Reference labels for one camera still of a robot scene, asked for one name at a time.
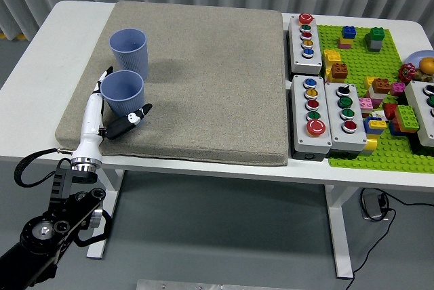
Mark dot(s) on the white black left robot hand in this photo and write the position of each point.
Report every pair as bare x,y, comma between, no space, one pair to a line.
91,124

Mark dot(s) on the blue ribbed plastic cup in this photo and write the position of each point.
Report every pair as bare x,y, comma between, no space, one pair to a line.
122,86
130,53

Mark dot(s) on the white table leg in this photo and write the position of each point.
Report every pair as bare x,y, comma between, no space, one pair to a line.
105,208
339,229

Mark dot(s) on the grey-brown fabric mat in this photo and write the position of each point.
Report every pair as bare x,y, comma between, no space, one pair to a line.
203,83

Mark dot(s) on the grey five-button control box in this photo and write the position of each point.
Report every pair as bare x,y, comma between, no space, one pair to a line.
305,61
301,134

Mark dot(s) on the grey box with black knob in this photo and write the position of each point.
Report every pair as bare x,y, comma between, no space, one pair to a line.
342,137

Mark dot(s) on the brown toy block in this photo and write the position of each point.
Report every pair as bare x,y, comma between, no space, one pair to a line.
339,70

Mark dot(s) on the blue yellow pink block stack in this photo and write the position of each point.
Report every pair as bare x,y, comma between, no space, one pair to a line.
348,34

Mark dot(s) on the light pink toy block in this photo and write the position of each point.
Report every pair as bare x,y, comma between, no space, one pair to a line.
365,104

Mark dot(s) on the green studded baseplate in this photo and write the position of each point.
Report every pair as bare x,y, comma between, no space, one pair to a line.
359,56

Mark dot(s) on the yellow round toy block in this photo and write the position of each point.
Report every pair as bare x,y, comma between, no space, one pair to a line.
371,144

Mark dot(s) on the blue yellow toy block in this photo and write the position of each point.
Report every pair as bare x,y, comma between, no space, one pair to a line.
374,124

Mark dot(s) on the orange white block stack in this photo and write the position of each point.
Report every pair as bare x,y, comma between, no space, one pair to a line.
381,86

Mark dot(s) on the grey power adapter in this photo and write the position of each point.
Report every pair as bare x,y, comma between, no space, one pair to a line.
372,206

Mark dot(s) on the green grey block stack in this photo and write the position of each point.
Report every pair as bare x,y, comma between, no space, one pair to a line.
375,39

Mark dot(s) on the blue red toy block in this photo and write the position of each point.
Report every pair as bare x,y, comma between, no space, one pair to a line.
395,129

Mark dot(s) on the magenta toy block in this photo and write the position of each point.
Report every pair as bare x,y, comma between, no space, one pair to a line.
397,89

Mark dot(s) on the light green toy block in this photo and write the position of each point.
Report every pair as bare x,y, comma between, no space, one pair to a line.
407,118

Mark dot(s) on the red toy valve wheel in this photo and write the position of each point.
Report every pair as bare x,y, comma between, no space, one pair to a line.
407,72

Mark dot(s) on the grey button box partly visible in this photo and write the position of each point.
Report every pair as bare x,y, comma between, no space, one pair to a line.
420,114

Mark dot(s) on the light blue plate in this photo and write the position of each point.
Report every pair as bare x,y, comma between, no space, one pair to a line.
415,58

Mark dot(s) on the brown toy piece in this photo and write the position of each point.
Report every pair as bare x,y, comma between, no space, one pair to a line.
422,76

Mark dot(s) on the orange toy fruit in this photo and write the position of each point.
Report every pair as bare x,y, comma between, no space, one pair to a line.
427,65

